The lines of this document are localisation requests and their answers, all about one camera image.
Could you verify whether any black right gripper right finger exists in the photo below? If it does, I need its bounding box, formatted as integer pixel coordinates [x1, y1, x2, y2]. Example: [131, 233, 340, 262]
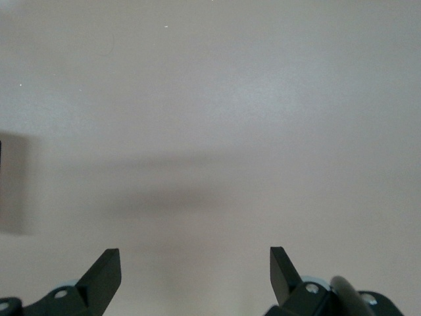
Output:
[262, 246, 334, 316]

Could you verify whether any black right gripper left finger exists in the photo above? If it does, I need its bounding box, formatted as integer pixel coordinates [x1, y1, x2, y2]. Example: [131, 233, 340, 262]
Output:
[24, 248, 121, 316]

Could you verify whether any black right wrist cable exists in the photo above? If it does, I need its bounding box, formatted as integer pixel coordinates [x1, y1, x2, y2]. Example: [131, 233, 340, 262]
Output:
[330, 275, 374, 316]

